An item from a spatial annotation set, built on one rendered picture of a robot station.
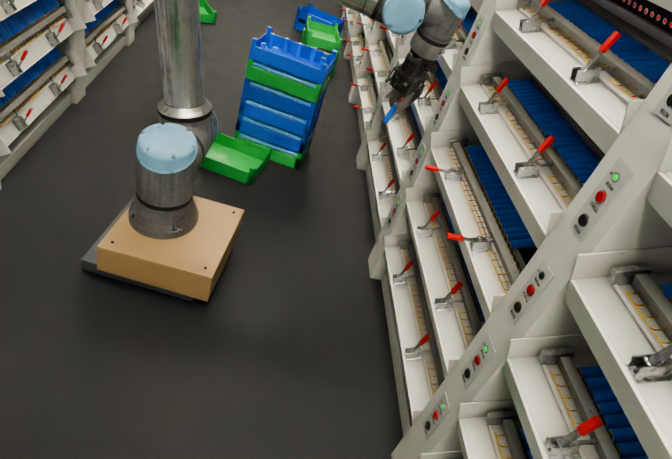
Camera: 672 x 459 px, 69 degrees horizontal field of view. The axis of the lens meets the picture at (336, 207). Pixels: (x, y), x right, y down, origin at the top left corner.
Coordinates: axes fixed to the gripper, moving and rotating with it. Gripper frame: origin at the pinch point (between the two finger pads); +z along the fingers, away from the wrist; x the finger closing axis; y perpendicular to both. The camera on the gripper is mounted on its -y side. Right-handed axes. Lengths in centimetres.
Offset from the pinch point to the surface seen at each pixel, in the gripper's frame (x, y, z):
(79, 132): -90, 48, 72
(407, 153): 6.7, -16.0, 23.8
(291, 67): -49, -14, 29
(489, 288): 51, 43, -13
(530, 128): 34.8, 17.9, -30.8
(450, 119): 16.0, 1.0, -8.9
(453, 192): 31.2, 19.1, -5.4
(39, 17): -107, 49, 33
